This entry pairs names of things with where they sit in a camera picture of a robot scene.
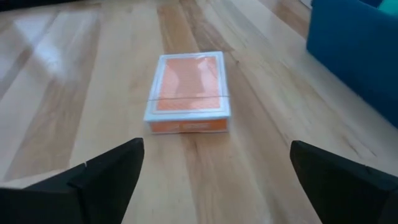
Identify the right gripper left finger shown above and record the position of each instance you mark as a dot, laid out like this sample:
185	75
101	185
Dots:
87	193

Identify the red playing card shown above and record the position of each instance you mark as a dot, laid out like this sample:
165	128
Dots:
189	90

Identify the blue plastic tray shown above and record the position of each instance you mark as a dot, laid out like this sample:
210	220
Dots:
357	53

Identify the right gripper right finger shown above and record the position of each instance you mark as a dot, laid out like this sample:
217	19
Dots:
345	193

